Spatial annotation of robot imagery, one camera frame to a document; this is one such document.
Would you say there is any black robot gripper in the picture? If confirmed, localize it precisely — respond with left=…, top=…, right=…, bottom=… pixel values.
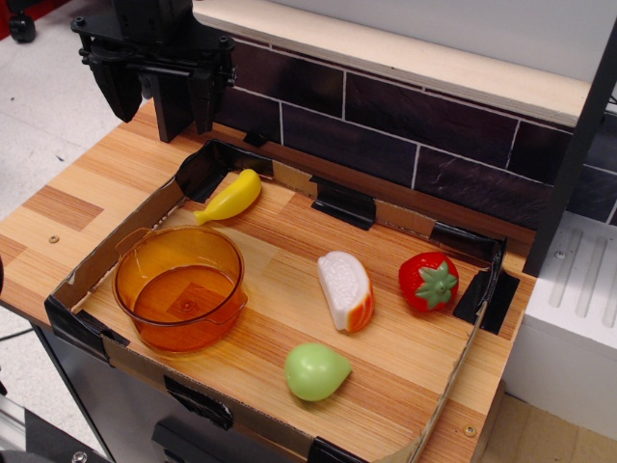
left=71, top=1, right=237, bottom=143

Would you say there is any white orange toy sushi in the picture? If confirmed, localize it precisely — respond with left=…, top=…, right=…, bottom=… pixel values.
left=317, top=251, right=375, bottom=333

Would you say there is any orange transparent plastic pot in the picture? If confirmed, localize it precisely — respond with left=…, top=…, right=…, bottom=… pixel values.
left=112, top=226, right=248, bottom=353

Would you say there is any black caster wheel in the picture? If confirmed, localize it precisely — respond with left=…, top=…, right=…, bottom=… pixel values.
left=9, top=12, right=37, bottom=43

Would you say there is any yellow toy banana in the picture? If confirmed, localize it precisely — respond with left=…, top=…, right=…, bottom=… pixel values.
left=194, top=169, right=261, bottom=225

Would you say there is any green toy pear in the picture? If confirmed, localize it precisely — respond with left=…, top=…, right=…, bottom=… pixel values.
left=284, top=342, right=353, bottom=401

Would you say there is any red toy strawberry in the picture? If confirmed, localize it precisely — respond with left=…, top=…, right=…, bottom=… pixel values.
left=398, top=252, right=459, bottom=313

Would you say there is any light wooden shelf board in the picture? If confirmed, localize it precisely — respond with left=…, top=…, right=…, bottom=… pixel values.
left=193, top=1, right=591, bottom=126

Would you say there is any white ribbed sink unit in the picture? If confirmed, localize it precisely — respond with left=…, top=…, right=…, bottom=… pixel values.
left=503, top=213, right=616, bottom=439

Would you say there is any black metal post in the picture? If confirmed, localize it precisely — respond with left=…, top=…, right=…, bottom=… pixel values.
left=523, top=23, right=616, bottom=277

